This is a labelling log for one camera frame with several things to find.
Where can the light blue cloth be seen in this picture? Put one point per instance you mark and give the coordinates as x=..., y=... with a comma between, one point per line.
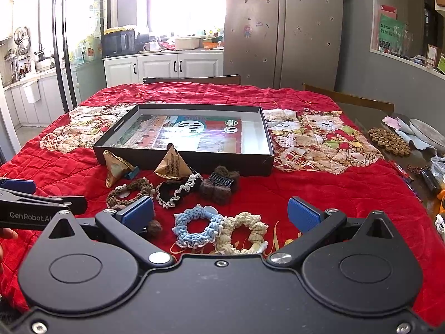
x=417, y=144

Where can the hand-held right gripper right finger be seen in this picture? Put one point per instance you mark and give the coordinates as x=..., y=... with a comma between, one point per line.
x=304, y=214

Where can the black white-trimmed scrunchie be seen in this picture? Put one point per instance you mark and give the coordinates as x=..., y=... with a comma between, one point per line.
x=173, y=190

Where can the green poster card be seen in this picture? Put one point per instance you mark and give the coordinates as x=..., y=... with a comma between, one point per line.
x=391, y=33

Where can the cream crochet scrunchie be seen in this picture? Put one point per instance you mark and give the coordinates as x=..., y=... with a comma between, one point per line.
x=258, y=229

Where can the steel pot lid rack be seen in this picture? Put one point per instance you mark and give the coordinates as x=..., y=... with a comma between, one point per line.
x=22, y=40

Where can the brown fuzzy hair claw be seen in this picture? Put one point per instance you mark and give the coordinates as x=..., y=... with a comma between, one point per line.
x=219, y=193
x=153, y=228

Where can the white sideboard cabinet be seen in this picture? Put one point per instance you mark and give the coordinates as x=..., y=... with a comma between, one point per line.
x=160, y=66

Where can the orange bowl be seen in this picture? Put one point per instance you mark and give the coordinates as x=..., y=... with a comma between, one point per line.
x=210, y=45

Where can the blue crochet scrunchie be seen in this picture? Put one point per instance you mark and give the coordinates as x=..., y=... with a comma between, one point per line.
x=182, y=225

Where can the cartoon figure fridge magnet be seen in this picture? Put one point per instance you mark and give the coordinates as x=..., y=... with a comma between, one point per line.
x=247, y=31

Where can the grey plate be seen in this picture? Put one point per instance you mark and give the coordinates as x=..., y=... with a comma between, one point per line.
x=426, y=130

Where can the red bear-print blanket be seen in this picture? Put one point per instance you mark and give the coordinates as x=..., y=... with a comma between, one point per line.
x=313, y=188

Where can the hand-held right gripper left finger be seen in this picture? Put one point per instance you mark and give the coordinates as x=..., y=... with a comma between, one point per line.
x=137, y=214

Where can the gold triangular packet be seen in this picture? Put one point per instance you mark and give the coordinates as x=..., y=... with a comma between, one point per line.
x=116, y=167
x=172, y=165

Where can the white mug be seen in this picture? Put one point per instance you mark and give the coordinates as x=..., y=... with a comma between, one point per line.
x=149, y=46

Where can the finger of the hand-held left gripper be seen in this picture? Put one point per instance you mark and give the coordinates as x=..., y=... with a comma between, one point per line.
x=74, y=204
x=17, y=186

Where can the pink cloth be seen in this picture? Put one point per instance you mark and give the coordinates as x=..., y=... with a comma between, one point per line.
x=391, y=122

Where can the silver refrigerator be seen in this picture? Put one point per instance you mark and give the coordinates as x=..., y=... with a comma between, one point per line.
x=306, y=41

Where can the black microwave oven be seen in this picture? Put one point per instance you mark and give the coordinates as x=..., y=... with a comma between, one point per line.
x=118, y=43

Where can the white hanging bin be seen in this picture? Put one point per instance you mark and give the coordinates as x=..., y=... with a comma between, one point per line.
x=31, y=91

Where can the black cardboard box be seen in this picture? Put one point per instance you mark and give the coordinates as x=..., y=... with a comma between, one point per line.
x=226, y=165

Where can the brown crochet scrunchie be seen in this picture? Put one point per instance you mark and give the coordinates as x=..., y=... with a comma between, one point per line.
x=114, y=199

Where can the white plastic basin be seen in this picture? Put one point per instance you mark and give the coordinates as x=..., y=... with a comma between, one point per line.
x=187, y=42

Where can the black sliding door frame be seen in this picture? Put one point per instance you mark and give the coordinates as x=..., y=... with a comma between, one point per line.
x=59, y=41

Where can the person's left hand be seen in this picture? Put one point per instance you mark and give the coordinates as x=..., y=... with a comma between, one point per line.
x=8, y=233

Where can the blue binder clip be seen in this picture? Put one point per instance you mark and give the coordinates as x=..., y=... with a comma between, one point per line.
x=132, y=172

